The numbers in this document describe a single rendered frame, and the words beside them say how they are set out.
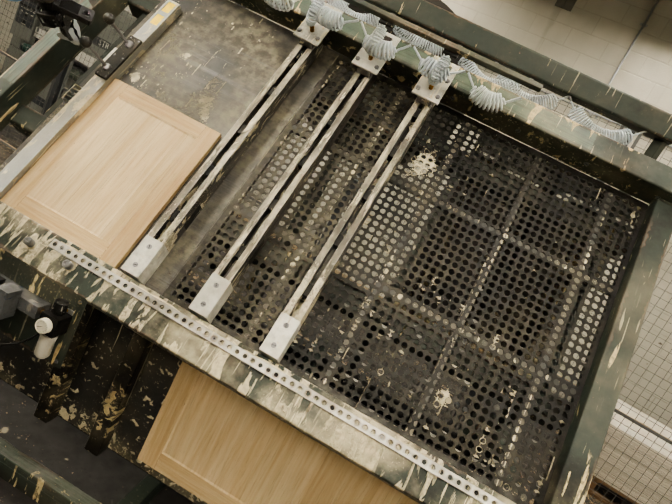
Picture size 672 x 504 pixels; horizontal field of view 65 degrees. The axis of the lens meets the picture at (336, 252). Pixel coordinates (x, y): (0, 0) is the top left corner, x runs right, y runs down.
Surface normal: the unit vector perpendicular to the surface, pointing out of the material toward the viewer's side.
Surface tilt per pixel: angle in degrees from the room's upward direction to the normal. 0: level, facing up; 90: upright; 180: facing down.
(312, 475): 90
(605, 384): 57
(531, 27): 90
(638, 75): 90
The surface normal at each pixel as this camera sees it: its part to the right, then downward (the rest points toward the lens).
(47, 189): 0.07, -0.38
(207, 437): -0.21, 0.12
